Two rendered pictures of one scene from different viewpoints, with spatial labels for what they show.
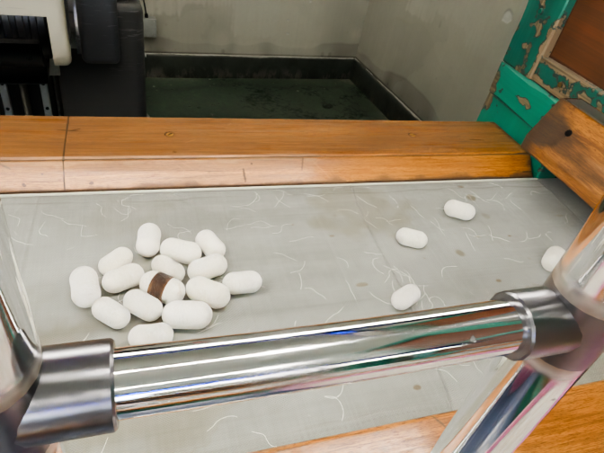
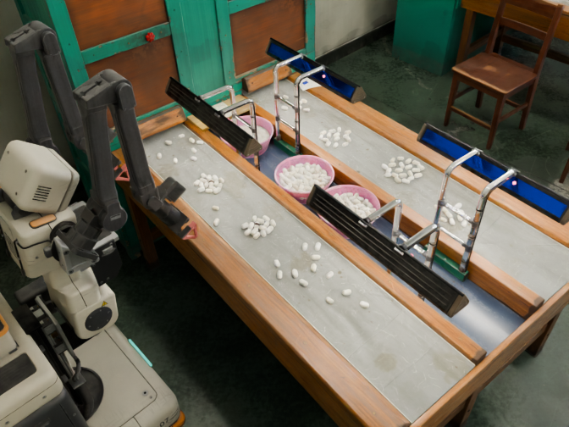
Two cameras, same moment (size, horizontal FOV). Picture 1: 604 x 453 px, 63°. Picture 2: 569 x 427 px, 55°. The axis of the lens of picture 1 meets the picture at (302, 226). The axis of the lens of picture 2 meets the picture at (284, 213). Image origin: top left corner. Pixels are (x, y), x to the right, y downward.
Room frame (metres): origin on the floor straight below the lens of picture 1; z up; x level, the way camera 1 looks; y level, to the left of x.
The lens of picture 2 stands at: (0.38, 1.99, 2.30)
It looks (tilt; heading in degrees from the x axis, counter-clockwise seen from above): 43 degrees down; 257
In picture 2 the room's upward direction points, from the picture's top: 3 degrees counter-clockwise
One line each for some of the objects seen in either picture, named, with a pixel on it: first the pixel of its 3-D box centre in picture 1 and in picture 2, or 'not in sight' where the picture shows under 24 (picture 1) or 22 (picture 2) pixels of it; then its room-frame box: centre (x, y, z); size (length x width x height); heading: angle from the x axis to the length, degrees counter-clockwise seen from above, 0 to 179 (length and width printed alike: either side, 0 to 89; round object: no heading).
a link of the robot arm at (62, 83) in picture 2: not in sight; (62, 91); (0.71, 0.29, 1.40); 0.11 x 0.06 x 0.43; 118
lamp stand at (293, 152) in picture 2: not in sight; (300, 108); (-0.22, -0.14, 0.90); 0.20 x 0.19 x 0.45; 114
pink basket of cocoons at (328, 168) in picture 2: not in sight; (304, 181); (-0.14, 0.18, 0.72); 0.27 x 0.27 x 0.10
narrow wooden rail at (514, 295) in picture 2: not in sight; (356, 185); (-0.36, 0.26, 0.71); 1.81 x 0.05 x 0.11; 114
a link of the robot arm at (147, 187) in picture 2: not in sight; (132, 146); (0.50, 0.67, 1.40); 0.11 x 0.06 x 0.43; 118
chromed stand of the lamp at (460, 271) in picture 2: not in sight; (468, 214); (-0.61, 0.74, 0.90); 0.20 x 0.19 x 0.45; 114
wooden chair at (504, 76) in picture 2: not in sight; (497, 70); (-1.78, -0.85, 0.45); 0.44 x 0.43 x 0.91; 113
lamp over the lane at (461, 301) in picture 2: not in sight; (380, 241); (-0.17, 0.93, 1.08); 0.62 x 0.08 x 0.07; 114
